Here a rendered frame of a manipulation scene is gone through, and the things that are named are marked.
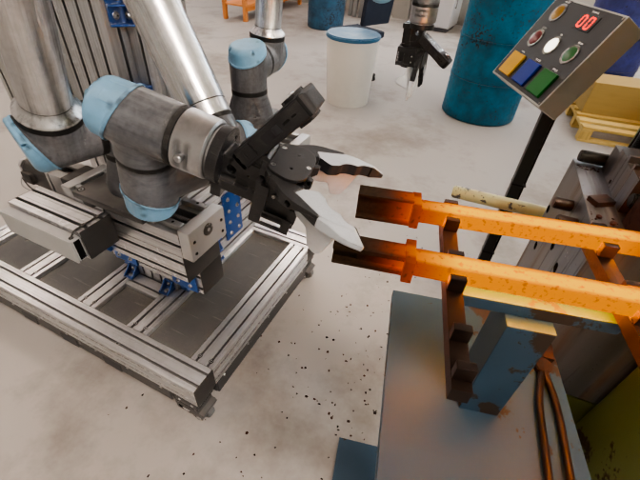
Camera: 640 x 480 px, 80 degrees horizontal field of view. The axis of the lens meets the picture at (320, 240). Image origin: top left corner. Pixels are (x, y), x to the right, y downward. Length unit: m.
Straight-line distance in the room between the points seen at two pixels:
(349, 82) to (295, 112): 3.33
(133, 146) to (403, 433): 0.54
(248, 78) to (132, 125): 0.84
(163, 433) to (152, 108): 1.22
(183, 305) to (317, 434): 0.67
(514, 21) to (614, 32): 2.31
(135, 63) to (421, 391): 1.02
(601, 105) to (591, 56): 3.03
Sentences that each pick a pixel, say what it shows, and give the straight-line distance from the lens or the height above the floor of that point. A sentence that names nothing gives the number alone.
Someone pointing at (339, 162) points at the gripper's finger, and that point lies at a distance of 0.48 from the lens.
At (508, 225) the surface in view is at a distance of 0.60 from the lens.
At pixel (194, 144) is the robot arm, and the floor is 1.15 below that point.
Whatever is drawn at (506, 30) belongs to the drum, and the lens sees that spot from 3.66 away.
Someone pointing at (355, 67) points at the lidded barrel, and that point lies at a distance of 3.68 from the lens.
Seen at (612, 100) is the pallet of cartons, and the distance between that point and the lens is 4.40.
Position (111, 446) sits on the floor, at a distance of 1.57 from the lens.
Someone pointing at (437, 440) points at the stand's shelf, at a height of 0.76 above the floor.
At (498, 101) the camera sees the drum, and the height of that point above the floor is 0.23.
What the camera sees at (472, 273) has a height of 1.04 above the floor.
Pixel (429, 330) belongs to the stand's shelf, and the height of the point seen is 0.76.
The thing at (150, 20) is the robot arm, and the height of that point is 1.23.
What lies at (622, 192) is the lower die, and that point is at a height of 0.94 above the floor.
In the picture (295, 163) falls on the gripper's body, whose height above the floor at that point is 1.13.
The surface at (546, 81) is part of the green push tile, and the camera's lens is 1.39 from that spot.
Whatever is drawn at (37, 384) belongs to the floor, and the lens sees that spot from 1.81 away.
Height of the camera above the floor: 1.35
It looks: 40 degrees down
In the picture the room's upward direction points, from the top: 4 degrees clockwise
